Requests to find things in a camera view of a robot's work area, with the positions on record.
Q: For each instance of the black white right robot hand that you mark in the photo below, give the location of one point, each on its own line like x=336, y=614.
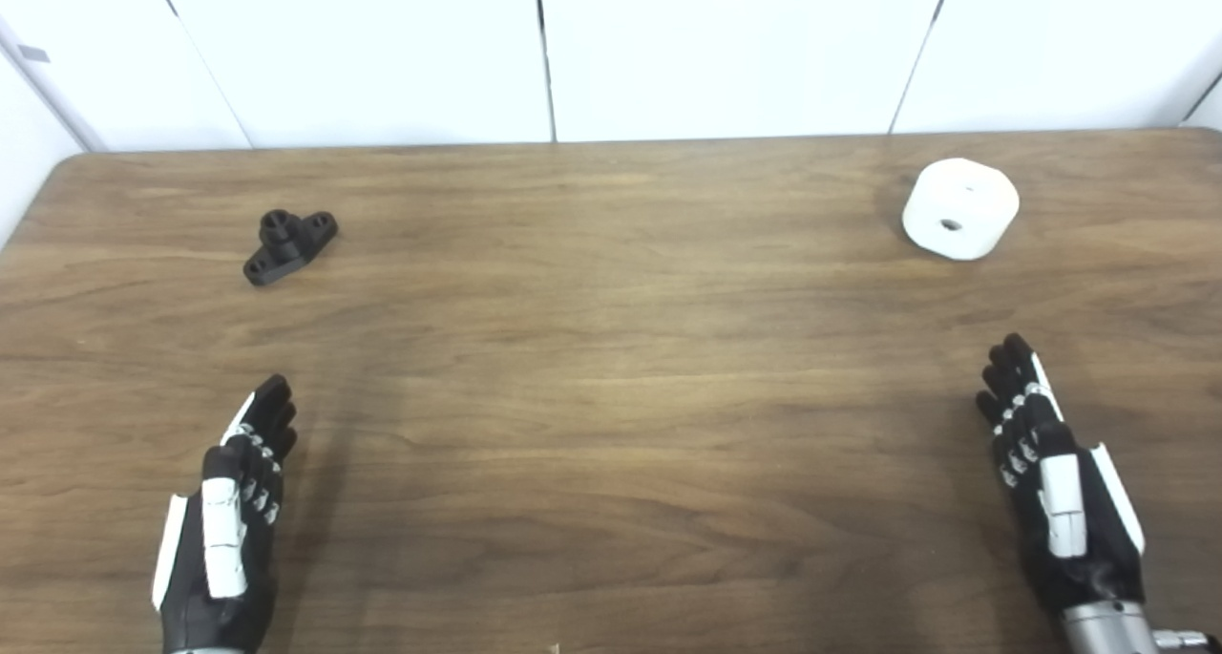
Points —
x=1064, y=501

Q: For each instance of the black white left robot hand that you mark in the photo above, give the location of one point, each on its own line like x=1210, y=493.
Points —
x=221, y=539

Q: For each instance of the black flanged holder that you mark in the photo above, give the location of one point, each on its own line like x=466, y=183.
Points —
x=286, y=248

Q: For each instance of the round white plastic piece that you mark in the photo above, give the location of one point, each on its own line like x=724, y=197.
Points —
x=959, y=205

